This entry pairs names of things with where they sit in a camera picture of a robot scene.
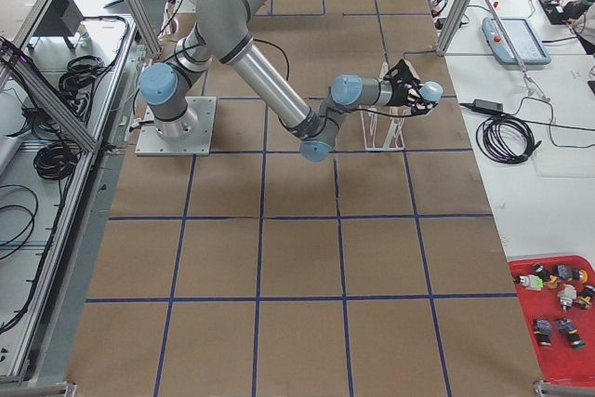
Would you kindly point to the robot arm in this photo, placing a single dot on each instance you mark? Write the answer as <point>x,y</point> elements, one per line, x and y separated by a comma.
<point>221,33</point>

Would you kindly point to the blue teach pendant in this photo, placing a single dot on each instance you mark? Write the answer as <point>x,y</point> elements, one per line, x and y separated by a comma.
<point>514,37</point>

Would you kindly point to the white wire cup rack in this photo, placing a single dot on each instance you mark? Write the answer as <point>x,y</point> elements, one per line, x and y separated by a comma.
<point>382,125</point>

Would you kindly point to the black power adapter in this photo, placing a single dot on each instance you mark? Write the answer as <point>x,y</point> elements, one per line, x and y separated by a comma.
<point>487,107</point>

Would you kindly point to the red parts tray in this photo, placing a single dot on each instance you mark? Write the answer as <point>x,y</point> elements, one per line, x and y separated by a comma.
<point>557,300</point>

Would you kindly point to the light blue plastic cup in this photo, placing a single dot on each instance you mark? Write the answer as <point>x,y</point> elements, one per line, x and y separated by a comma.
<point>431,92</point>

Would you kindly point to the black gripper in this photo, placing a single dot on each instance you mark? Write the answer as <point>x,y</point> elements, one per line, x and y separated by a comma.
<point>399,94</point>

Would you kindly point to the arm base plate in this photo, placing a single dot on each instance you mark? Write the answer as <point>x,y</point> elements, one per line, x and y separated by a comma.
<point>189,135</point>

